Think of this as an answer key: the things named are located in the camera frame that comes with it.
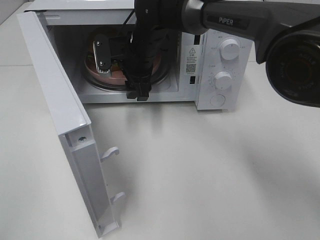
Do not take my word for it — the pink round plate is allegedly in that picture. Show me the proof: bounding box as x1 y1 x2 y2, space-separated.
82 26 170 91

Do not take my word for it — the lower white timer knob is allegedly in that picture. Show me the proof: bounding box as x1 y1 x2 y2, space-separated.
213 71 233 90

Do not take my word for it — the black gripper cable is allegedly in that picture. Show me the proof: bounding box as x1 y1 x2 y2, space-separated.
122 9 137 26

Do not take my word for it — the glass microwave turntable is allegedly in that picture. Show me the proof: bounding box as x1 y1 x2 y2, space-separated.
81 60 171 92

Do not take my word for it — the upper white power knob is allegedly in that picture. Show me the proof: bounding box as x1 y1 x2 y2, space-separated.
218 37 241 61

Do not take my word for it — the burger with sesame bun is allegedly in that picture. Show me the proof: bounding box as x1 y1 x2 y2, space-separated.
88 27 125 76

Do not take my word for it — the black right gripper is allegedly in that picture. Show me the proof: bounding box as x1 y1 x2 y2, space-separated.
93 22 170 101

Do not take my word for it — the round white door button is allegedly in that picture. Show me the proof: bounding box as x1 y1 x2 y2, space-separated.
210 94 226 108

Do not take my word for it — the white microwave oven body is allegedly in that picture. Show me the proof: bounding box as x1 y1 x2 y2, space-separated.
18 0 252 111

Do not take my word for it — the white microwave door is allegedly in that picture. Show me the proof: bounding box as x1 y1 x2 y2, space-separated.
17 11 125 237

